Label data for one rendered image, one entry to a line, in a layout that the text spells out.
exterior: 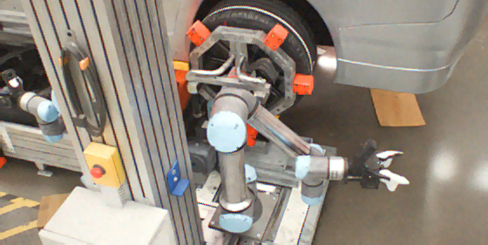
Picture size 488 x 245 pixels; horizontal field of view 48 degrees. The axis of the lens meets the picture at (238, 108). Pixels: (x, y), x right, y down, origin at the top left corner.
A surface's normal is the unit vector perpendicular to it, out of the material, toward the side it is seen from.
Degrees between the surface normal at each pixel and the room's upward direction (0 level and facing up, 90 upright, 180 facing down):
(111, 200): 90
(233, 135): 82
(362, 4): 90
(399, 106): 1
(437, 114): 0
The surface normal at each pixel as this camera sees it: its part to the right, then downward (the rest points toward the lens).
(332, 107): -0.07, -0.77
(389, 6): -0.33, 0.62
